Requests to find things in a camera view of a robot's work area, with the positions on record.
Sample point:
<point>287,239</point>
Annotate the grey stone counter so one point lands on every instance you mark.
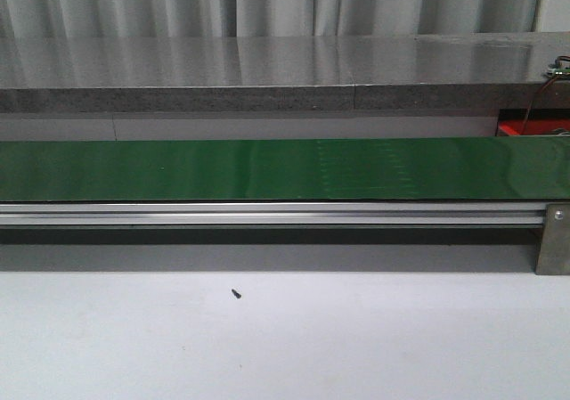
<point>183,74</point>

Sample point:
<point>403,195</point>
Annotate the red plastic tray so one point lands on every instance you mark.
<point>540,122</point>

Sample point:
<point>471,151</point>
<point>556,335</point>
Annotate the green conveyor belt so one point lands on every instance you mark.
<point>468,168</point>

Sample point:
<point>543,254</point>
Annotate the small green circuit board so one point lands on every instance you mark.
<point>558,69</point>

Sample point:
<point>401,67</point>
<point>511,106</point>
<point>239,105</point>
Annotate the grey curtain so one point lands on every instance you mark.
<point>276,18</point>

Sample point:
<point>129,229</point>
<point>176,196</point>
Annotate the aluminium conveyor frame rail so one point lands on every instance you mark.
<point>274,213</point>

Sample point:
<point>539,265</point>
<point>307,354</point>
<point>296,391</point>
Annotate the steel conveyor end bracket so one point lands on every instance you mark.
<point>554,251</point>

